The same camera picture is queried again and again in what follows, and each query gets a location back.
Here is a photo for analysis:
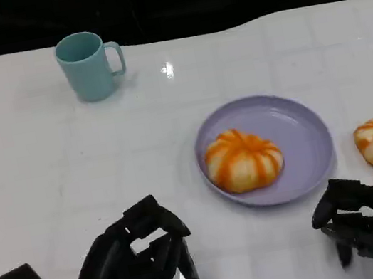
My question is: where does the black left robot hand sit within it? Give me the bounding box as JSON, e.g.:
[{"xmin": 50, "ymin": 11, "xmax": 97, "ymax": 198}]
[{"xmin": 56, "ymin": 189, "xmax": 201, "ymax": 279}]

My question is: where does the pale green mug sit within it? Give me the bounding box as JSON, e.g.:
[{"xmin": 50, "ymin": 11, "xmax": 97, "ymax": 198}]
[{"xmin": 51, "ymin": 25, "xmax": 132, "ymax": 108}]

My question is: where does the lilac plate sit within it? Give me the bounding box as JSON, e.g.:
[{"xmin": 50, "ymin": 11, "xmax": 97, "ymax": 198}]
[{"xmin": 186, "ymin": 83, "xmax": 343, "ymax": 218}]

